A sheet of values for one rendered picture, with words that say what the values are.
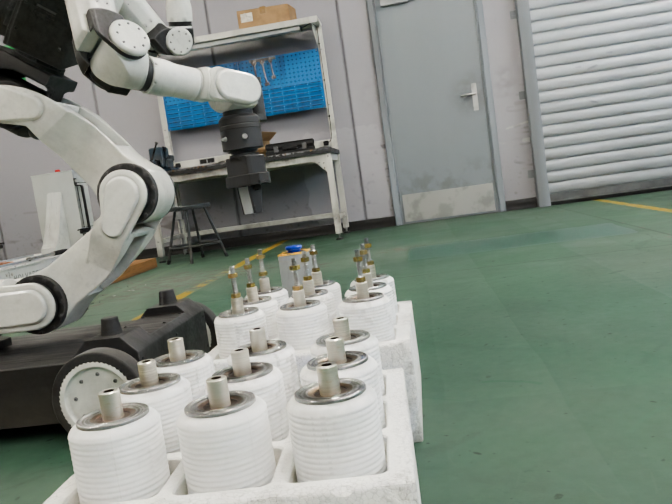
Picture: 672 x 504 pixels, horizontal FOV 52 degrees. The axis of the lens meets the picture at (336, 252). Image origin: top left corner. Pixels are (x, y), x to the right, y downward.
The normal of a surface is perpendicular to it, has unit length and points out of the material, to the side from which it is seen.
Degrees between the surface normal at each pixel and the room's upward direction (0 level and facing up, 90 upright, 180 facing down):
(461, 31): 90
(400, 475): 0
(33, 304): 90
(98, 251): 111
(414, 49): 90
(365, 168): 90
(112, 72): 120
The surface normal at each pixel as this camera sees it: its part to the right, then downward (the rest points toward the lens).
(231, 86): 0.66, -0.01
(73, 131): 0.17, 0.44
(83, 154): -0.11, 0.11
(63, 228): 0.98, -0.13
